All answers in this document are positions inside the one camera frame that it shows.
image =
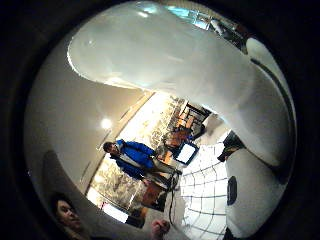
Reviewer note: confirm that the black framed monitor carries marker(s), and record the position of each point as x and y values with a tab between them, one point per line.
186	153

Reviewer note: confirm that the orange chair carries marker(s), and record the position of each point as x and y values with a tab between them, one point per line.
178	137

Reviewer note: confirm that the the person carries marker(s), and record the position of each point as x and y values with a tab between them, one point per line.
68	213

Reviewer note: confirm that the white toy with black spot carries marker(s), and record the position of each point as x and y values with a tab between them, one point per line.
253	193

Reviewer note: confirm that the round ceiling lamp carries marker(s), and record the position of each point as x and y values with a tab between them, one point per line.
106	123

